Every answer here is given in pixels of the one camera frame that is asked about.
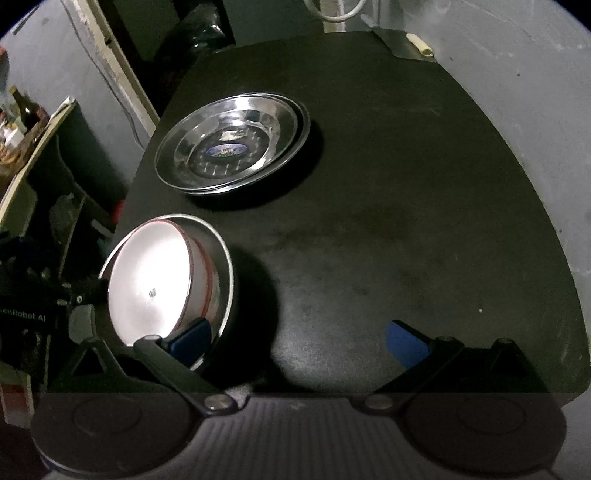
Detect cleaver with cream handle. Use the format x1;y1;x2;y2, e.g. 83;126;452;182
361;14;437;62

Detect white hose loop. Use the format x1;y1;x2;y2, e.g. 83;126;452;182
301;0;369;23

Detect wooden side shelf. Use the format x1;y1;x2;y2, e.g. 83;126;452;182
1;96;77;237

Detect white bowl red rim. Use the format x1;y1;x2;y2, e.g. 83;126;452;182
108;220;221;346

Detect dark glass bottle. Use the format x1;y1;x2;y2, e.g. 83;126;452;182
9;86;40;130

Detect steel plate with blue sticker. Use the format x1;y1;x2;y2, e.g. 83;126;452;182
154;91;306;191

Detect steel bowl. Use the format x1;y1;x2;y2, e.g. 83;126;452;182
97;212;236;372

